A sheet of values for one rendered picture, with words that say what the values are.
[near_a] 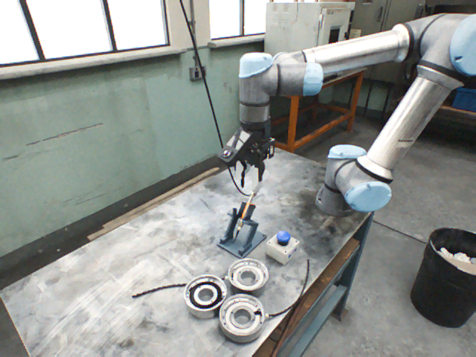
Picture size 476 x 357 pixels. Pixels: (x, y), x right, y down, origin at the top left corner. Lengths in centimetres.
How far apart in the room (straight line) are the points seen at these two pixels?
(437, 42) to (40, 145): 196
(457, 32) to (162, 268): 92
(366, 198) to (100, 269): 78
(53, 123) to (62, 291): 134
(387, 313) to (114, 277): 146
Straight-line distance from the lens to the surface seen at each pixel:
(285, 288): 83
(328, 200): 107
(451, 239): 194
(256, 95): 71
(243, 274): 83
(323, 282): 120
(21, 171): 213
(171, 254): 92
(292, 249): 87
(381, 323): 186
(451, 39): 86
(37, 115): 207
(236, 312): 75
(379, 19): 433
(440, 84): 87
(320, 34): 273
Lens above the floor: 145
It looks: 32 degrees down
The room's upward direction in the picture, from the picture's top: straight up
